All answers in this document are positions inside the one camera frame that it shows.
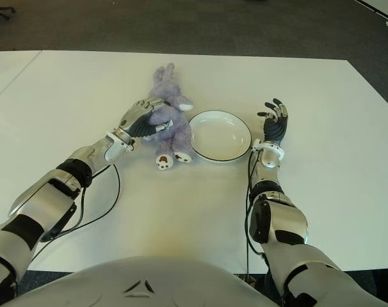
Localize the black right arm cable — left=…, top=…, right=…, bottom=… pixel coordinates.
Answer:
left=244, top=149, right=278, bottom=288

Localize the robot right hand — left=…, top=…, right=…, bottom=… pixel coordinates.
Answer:
left=257, top=97, right=290, bottom=143

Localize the silver robot torso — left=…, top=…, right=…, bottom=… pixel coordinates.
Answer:
left=8, top=255, right=284, bottom=307

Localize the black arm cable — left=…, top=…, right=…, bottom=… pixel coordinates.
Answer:
left=244, top=149, right=278, bottom=288
left=36, top=162, right=122, bottom=244

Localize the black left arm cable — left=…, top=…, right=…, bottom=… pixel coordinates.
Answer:
left=36, top=162, right=122, bottom=244

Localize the white plate black rim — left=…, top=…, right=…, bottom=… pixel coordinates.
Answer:
left=189, top=110, right=253, bottom=162

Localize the white board edge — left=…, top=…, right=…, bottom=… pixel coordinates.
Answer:
left=353, top=0, right=388, bottom=17

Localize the purple plush doll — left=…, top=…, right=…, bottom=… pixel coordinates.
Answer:
left=142, top=63, right=195, bottom=173

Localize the black office chair base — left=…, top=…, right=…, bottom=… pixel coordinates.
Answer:
left=0, top=5, right=16, bottom=22

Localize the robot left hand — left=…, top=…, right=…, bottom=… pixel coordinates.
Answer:
left=118, top=97, right=174, bottom=139

